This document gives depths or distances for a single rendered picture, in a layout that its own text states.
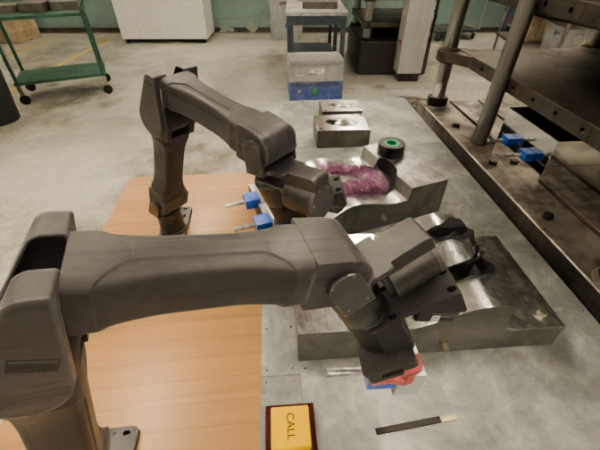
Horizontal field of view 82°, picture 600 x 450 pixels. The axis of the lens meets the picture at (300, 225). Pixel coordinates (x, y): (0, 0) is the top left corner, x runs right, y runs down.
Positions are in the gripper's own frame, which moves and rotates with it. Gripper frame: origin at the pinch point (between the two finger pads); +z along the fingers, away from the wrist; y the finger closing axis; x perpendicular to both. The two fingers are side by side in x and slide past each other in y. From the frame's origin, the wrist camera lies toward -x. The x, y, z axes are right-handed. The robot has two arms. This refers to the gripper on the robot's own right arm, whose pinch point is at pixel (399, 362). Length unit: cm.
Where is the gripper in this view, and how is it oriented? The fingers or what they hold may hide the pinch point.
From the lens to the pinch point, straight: 54.6
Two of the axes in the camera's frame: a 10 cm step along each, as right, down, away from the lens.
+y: -0.7, -6.3, 7.8
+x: -8.8, 4.0, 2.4
